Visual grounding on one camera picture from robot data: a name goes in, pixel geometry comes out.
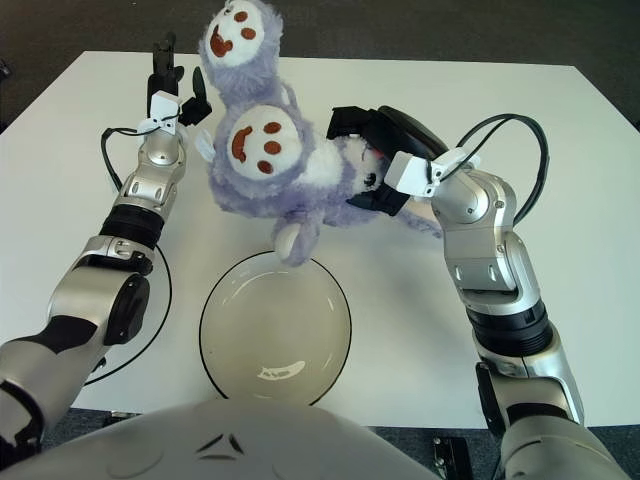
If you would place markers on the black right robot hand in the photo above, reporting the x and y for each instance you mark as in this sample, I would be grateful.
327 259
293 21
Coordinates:
400 135

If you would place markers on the white plate with black rim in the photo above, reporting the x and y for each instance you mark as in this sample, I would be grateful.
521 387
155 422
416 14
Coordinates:
275 330

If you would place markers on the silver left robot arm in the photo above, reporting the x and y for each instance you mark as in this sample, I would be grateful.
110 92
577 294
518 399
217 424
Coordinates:
110 285

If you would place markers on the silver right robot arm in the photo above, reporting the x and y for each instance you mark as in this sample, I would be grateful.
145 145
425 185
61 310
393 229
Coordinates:
490 250

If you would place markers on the black metal bracket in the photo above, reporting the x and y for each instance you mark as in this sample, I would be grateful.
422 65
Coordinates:
452 460

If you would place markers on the purple plush bunny doll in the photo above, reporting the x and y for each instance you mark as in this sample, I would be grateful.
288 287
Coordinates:
280 165

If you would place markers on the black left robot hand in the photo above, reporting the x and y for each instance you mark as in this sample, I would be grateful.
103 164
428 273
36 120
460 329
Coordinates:
162 105

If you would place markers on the grey robot torso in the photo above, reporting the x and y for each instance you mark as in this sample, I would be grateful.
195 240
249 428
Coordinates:
225 440

